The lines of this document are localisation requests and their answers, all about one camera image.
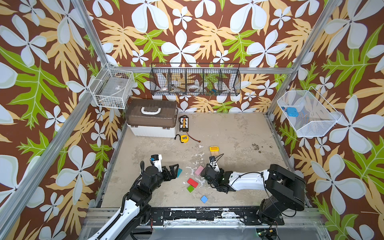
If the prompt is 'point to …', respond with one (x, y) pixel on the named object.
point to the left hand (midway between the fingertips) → (172, 164)
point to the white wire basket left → (112, 86)
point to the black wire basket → (192, 79)
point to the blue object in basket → (292, 112)
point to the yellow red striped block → (214, 149)
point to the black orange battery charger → (183, 121)
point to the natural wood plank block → (213, 153)
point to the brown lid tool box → (157, 113)
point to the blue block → (204, 199)
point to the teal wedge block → (179, 172)
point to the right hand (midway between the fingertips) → (209, 173)
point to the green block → (190, 188)
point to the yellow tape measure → (184, 138)
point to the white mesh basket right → (307, 114)
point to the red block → (192, 182)
